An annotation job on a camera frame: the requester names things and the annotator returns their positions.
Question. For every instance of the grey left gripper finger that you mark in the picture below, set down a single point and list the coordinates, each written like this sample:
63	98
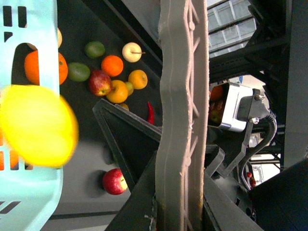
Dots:
184	85

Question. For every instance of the yellow lemon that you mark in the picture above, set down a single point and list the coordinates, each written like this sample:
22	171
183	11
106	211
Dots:
39	124

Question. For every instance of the light blue basket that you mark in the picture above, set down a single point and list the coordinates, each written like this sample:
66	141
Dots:
30	182

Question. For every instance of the orange near shelf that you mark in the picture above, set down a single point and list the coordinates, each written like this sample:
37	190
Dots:
112	65

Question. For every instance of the black metal produce shelf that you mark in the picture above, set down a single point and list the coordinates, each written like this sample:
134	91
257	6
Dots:
254	180

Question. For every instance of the red apple near shelf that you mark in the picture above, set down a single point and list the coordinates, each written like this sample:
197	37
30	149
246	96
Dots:
99	83

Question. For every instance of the pale yellow apple with stem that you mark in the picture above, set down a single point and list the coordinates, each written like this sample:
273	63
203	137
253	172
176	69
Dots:
132	52

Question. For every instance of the yellow orange fruit back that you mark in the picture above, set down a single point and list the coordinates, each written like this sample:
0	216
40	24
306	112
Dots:
138	79

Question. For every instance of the yellow orange fruit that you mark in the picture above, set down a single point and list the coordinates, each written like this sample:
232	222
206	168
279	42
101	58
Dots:
118	93
138	79

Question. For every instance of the green lime upper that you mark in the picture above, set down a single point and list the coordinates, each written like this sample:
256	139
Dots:
94	49

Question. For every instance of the green lime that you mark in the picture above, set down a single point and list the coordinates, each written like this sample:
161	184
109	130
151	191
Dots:
94	49
78	72

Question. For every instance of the yellow orange fruit front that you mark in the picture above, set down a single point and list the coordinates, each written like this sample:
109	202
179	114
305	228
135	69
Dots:
118	93

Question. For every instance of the red chili pepper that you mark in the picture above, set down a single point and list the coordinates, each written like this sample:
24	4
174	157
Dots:
150	118

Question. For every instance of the brownish yellow pear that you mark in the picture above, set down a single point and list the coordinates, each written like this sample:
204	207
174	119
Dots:
123	105

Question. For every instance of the green lime lower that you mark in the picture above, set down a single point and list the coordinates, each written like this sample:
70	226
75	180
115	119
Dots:
78	72

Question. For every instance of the large orange by basket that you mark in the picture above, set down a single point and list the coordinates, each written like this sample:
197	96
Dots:
31	66

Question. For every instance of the red apple alone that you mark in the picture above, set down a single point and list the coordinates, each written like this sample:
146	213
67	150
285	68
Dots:
114	182

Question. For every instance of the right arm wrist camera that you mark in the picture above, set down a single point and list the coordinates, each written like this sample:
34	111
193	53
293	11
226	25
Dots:
232	106

